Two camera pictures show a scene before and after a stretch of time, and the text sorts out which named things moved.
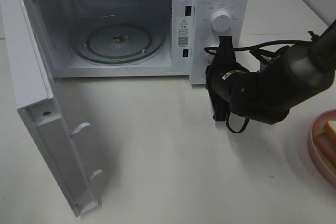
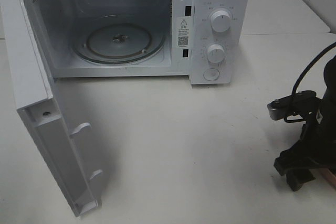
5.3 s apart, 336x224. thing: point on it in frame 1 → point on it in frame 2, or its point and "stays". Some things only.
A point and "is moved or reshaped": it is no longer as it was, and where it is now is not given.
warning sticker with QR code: x=182 y=32 stays
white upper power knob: x=221 y=21 stays
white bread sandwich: x=326 y=140 is moved or reshaped
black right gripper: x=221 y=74 → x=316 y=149
